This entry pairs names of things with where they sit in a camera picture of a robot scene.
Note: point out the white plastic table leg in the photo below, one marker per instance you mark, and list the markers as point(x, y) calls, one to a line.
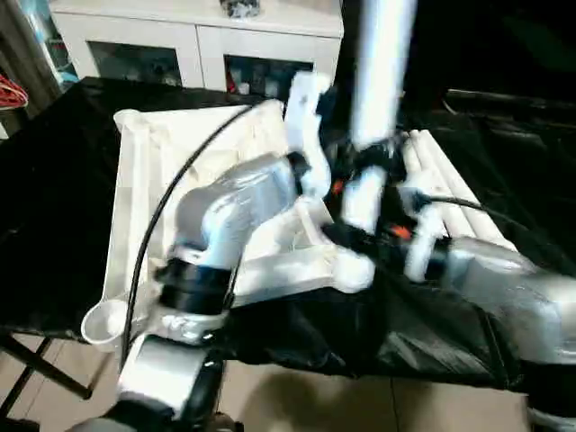
point(456, 180)
point(382, 67)
point(416, 182)
point(435, 180)

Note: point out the white plastic table top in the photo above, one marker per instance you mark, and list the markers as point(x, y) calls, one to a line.
point(148, 157)

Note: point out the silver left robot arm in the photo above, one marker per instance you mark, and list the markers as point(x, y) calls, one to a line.
point(234, 202)

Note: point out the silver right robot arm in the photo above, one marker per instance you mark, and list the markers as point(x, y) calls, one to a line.
point(504, 279)

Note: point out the black horizontal bar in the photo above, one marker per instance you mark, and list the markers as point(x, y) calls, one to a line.
point(495, 101)

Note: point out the small white jar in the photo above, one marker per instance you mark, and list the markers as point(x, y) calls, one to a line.
point(244, 89)

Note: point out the red box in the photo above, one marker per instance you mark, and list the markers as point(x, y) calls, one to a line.
point(231, 81)

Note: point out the dark furniture with brass label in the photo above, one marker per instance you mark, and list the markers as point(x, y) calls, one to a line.
point(495, 45)

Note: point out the white glass-door cabinet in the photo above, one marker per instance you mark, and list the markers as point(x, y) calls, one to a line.
point(198, 45)

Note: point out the dark patterned bundle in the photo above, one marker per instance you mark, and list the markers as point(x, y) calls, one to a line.
point(240, 8)

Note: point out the black plastic mat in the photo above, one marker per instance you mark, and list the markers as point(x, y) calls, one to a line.
point(54, 202)

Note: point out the red orange clothes hangers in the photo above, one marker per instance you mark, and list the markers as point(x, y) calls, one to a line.
point(11, 92)

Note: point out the grey curtain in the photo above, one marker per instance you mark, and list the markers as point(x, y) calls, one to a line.
point(22, 54)

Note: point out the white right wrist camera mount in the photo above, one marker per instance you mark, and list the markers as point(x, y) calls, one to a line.
point(420, 243)

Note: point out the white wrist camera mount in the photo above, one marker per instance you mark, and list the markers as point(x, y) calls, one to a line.
point(420, 243)
point(308, 126)

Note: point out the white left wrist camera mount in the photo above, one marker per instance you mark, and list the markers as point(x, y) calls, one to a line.
point(308, 126)

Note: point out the black folding table frame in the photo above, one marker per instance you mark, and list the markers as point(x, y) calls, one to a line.
point(45, 366)

